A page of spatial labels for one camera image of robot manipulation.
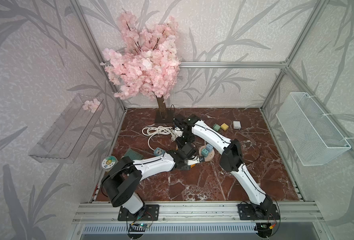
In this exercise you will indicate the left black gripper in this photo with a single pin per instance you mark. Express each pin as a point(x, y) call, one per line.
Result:
point(185, 168)

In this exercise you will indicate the teal power strip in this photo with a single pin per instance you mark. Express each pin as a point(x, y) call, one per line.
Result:
point(159, 152)

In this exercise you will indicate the green charger plug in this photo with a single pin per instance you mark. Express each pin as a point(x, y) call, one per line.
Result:
point(216, 127)

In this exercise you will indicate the yellow charger plug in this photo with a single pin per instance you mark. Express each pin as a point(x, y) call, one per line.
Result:
point(224, 127)

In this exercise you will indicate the white charger plug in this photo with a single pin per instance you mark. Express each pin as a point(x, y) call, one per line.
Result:
point(237, 125)

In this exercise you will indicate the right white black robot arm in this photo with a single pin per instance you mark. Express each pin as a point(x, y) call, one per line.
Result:
point(231, 161)

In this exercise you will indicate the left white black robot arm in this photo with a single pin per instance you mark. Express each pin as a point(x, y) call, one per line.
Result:
point(121, 182)

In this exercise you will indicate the teal charger plug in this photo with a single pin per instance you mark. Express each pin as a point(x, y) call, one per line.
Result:
point(204, 152)

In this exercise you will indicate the blue charger plug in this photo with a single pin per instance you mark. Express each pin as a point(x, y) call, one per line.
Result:
point(209, 148)

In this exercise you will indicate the round pink power socket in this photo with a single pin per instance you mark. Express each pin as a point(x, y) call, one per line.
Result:
point(208, 157)

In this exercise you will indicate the pink cherry blossom tree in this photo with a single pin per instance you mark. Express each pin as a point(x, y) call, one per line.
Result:
point(149, 66)

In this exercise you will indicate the green tape roll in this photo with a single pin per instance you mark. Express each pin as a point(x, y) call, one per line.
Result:
point(108, 162)

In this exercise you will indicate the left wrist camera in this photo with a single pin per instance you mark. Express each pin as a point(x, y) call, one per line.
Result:
point(196, 160)

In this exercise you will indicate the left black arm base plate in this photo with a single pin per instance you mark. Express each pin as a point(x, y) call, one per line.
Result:
point(146, 213)

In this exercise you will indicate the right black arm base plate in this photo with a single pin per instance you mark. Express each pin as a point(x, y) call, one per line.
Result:
point(248, 212)

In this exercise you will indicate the clear acrylic wall shelf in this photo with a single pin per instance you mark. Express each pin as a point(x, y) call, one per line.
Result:
point(63, 142)

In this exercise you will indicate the white wire mesh basket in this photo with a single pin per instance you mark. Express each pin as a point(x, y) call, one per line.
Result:
point(314, 137)

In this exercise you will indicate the aluminium front rail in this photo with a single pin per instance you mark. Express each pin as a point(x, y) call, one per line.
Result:
point(198, 212)

